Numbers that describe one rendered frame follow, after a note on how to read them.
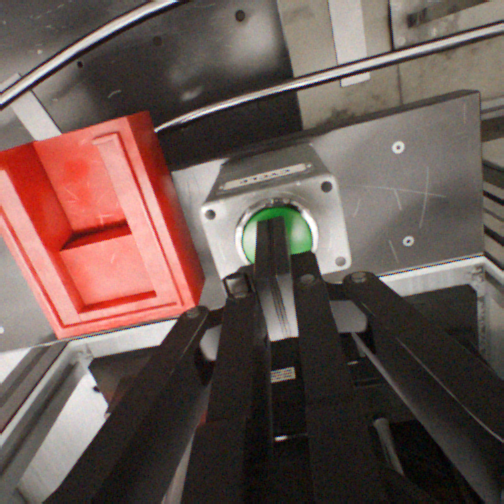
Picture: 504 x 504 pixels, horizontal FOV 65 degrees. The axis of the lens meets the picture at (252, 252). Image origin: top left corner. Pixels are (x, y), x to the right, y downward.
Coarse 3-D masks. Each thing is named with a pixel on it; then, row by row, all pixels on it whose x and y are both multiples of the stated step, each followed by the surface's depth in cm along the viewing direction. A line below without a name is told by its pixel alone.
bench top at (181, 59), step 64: (0, 0) 48; (64, 0) 48; (128, 0) 48; (256, 0) 48; (0, 64) 51; (128, 64) 51; (192, 64) 51; (256, 64) 50; (0, 128) 55; (64, 128) 54; (192, 128) 54; (256, 128) 54
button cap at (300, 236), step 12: (252, 216) 22; (264, 216) 22; (276, 216) 22; (288, 216) 22; (300, 216) 22; (252, 228) 22; (288, 228) 22; (300, 228) 22; (252, 240) 22; (300, 240) 22; (252, 252) 23
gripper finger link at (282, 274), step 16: (272, 224) 21; (272, 240) 19; (288, 240) 21; (272, 256) 17; (288, 256) 17; (272, 272) 16; (288, 272) 15; (288, 288) 16; (288, 304) 16; (288, 320) 16; (288, 336) 16
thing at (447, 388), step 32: (352, 288) 14; (384, 288) 13; (384, 320) 12; (416, 320) 11; (384, 352) 12; (416, 352) 10; (448, 352) 10; (416, 384) 10; (448, 384) 9; (480, 384) 9; (416, 416) 11; (448, 416) 9; (480, 416) 8; (448, 448) 10; (480, 448) 8; (480, 480) 9
